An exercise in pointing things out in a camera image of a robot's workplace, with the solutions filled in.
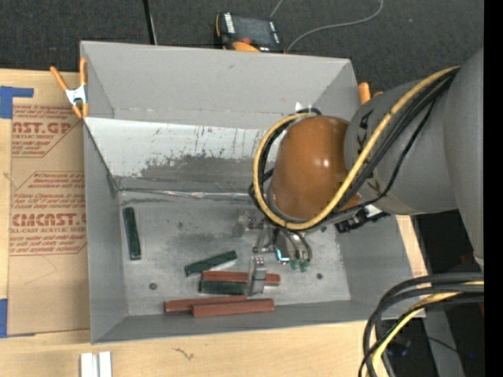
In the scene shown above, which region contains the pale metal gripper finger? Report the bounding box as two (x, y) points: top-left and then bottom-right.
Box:
(247, 254), (270, 298)
(237, 212), (266, 236)

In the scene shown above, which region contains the red-brown flat block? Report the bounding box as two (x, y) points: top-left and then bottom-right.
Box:
(163, 295), (248, 315)
(189, 298), (276, 319)
(201, 269), (282, 287)

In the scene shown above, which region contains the dark green flat block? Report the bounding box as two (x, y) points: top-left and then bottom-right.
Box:
(198, 280), (248, 296)
(122, 207), (143, 262)
(183, 250), (239, 278)

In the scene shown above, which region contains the grey metal bin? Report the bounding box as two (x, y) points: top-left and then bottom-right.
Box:
(79, 40), (428, 345)

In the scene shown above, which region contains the brown cardboard board red print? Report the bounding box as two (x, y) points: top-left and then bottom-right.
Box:
(0, 68), (92, 339)

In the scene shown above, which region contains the black cylinder on white bracket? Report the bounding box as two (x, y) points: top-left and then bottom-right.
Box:
(334, 203), (391, 234)

